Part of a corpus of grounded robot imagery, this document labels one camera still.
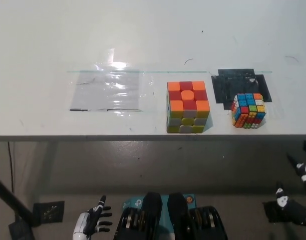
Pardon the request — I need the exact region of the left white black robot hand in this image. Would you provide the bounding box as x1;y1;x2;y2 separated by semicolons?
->
77;194;113;236

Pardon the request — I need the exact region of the black table foot plate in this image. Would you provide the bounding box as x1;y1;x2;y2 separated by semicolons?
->
7;216;35;240

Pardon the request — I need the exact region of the black tape patch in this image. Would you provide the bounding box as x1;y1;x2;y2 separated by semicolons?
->
211;68;272;111

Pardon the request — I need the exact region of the thin black hanging cable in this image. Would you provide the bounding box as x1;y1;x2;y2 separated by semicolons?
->
7;141;14;195

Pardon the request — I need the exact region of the large orange red puzzle cube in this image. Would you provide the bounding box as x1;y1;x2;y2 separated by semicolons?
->
166;80;210;134

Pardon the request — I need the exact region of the black diagonal table leg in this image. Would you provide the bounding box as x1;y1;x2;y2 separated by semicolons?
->
0;171;35;227

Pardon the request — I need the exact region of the clear glossy plastic sheet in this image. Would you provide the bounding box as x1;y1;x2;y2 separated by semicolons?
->
67;47;155;115

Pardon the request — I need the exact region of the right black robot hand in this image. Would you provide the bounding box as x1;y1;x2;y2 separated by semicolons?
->
276;153;306;226

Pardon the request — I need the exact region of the small studded multicolour puzzle cube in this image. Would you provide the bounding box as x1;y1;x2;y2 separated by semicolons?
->
230;92;266;130

